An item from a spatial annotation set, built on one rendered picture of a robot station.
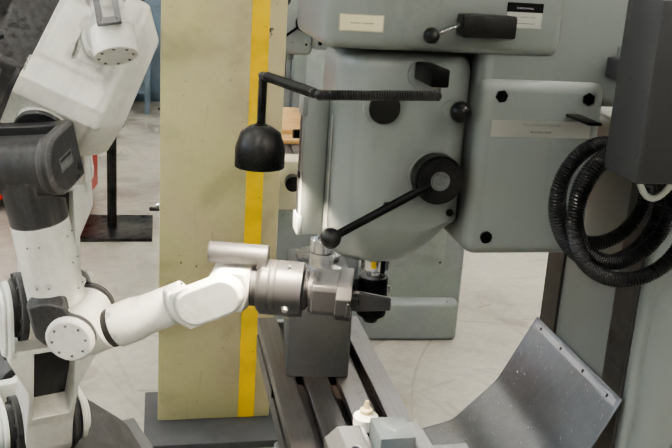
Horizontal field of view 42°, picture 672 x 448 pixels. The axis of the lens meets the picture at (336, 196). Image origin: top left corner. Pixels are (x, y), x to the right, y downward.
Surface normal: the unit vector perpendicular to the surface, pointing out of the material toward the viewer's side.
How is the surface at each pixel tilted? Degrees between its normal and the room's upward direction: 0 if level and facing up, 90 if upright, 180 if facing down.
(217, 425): 0
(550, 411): 63
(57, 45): 57
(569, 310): 90
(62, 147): 82
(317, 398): 0
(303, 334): 90
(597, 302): 90
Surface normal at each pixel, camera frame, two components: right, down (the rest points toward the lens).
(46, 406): 0.29, -0.73
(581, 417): -0.84, -0.44
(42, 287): -0.04, 0.38
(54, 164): 0.99, -0.04
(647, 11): -0.98, 0.00
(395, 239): 0.14, 0.69
